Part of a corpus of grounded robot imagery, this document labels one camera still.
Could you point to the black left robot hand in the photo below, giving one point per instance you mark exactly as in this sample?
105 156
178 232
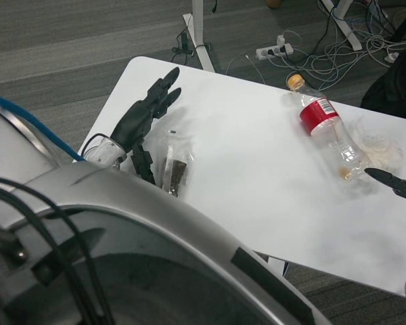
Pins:
132 122

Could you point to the black power adapter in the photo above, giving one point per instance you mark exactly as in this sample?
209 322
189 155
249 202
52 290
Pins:
183 39

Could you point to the clear bottle with red label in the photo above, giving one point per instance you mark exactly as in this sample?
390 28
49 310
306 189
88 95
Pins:
318 113

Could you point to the white table leg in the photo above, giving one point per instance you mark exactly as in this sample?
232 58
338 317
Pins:
274 265

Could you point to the brown snack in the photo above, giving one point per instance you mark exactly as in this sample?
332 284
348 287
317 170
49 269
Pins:
177 171

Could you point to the silver robot chest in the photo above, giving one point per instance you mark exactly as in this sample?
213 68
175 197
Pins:
122 189

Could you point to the white power strip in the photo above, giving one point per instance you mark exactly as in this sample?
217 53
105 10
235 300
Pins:
274 50

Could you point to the crumpled clear plastic wrapper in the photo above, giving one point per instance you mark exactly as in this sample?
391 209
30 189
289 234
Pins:
382 150

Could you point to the small white power adapter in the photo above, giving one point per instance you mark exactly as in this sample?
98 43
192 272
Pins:
391 56

